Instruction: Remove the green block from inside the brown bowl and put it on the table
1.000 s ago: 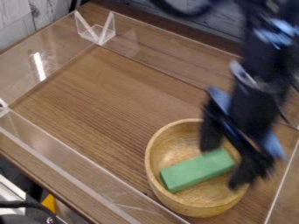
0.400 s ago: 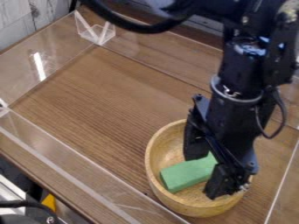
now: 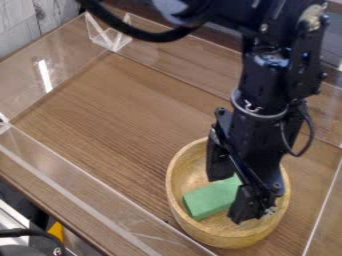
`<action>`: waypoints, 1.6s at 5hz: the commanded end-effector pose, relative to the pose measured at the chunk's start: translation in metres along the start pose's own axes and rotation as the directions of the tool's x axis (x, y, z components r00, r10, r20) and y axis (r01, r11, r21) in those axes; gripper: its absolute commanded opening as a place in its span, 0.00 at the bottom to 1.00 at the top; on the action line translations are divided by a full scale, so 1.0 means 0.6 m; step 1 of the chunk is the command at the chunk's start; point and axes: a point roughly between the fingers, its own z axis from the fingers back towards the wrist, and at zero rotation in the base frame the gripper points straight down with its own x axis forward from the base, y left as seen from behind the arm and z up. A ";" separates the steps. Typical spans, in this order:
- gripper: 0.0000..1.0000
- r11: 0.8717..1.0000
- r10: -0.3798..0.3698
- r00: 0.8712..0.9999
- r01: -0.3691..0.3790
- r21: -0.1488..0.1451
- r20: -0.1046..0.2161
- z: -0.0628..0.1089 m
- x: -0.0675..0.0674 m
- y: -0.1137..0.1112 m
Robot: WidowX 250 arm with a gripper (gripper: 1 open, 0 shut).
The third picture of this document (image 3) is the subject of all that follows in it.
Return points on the clear acrylic enclosure walls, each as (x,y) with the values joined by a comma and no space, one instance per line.
(97,120)

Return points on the yellow and black device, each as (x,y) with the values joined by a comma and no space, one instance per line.
(76,245)

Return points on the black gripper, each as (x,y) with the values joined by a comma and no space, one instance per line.
(247,146)

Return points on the clear acrylic corner bracket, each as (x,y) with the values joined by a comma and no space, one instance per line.
(106,37)

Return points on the green rectangular block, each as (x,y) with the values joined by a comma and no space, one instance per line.
(212,199)

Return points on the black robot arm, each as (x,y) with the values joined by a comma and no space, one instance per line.
(283,34)

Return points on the brown wooden bowl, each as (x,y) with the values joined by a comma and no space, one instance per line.
(216,231)

